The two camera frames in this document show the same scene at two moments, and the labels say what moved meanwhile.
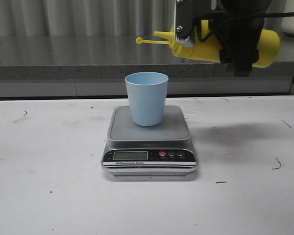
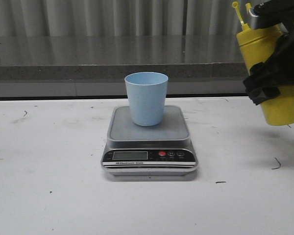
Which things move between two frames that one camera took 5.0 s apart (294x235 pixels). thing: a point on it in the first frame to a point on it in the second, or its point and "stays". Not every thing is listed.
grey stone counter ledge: [32, 66] stays
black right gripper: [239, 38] to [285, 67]
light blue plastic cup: [147, 91] stays
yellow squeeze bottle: [268, 47] to [287, 107]
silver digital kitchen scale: [164, 150] stays
